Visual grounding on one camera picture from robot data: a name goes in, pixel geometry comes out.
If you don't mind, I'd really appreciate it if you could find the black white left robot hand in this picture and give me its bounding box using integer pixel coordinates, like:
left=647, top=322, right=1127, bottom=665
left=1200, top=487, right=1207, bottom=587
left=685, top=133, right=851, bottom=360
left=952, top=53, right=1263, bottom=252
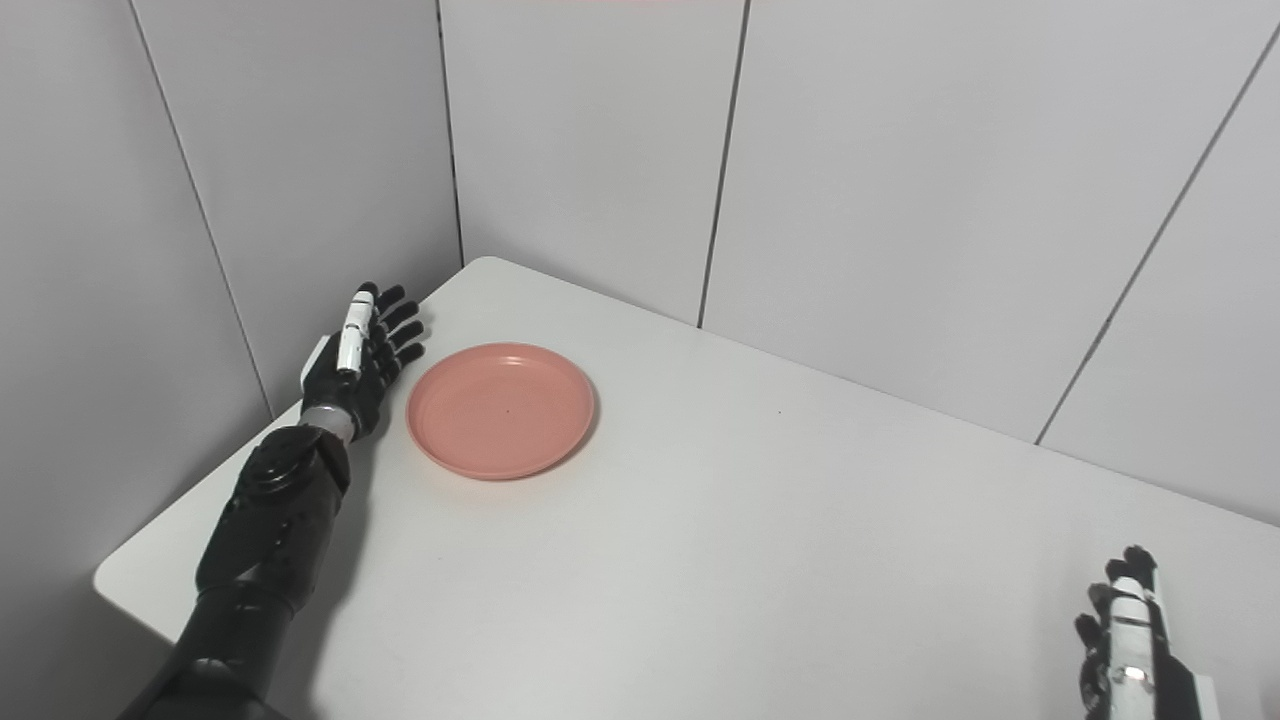
left=300, top=281, right=427, bottom=441

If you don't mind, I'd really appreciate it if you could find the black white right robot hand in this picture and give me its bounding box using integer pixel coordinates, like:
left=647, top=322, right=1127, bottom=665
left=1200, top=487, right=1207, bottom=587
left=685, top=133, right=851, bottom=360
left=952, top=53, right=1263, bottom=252
left=1074, top=545, right=1221, bottom=720

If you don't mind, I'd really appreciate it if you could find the pink round plate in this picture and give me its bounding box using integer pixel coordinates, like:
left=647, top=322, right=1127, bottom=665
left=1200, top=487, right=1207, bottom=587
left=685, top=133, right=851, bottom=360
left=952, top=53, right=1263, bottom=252
left=406, top=342, right=597, bottom=482

